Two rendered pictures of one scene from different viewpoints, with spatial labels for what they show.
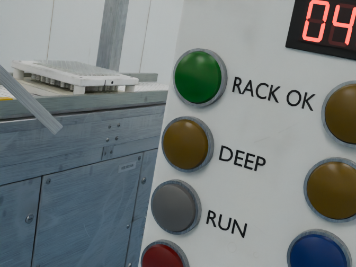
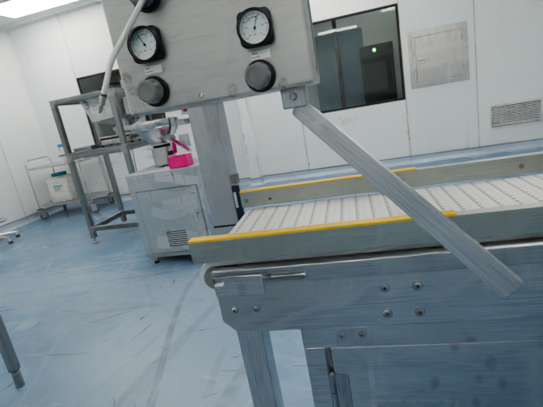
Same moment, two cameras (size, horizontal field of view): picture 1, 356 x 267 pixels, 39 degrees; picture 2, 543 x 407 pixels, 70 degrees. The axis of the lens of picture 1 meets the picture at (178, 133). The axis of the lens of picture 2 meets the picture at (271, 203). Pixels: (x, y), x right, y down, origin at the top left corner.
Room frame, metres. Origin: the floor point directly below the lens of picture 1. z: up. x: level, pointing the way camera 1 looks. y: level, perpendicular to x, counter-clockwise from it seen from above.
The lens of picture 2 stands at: (0.67, -0.02, 1.11)
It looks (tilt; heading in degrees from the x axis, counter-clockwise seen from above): 14 degrees down; 75
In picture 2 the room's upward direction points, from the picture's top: 10 degrees counter-clockwise
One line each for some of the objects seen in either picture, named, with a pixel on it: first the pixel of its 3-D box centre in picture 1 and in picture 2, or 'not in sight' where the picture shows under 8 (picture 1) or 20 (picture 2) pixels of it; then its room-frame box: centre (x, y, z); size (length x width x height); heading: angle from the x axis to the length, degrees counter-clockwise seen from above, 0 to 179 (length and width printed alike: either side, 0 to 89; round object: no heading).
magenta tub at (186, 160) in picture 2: not in sight; (180, 161); (0.83, 3.02, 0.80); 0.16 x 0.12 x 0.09; 150
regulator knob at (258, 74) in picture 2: not in sight; (257, 71); (0.79, 0.39, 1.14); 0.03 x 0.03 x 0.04; 62
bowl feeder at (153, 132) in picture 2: not in sight; (168, 141); (0.79, 3.34, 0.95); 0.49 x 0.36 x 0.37; 150
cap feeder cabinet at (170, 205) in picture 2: not in sight; (186, 207); (0.80, 3.27, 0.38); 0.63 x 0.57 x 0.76; 150
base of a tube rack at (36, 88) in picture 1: (74, 90); not in sight; (1.36, 0.30, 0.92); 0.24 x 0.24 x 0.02; 61
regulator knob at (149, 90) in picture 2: not in sight; (149, 86); (0.68, 0.45, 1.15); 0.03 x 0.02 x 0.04; 152
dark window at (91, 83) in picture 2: not in sight; (123, 107); (0.36, 6.46, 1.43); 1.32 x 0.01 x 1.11; 150
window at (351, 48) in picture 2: not in sight; (346, 63); (3.29, 4.79, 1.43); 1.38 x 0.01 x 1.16; 150
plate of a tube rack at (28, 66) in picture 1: (77, 73); not in sight; (1.36, 0.30, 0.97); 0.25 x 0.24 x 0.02; 61
